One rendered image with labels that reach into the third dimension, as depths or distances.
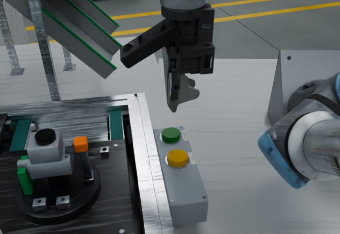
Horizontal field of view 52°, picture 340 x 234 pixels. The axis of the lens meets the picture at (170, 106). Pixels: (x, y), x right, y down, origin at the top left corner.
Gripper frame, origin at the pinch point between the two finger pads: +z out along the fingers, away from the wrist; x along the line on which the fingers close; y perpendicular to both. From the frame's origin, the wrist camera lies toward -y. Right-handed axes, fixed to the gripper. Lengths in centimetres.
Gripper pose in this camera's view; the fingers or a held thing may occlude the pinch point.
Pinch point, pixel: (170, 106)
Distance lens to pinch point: 68.6
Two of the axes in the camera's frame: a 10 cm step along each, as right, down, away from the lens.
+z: 0.0, 8.2, 5.7
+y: 9.9, -1.0, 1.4
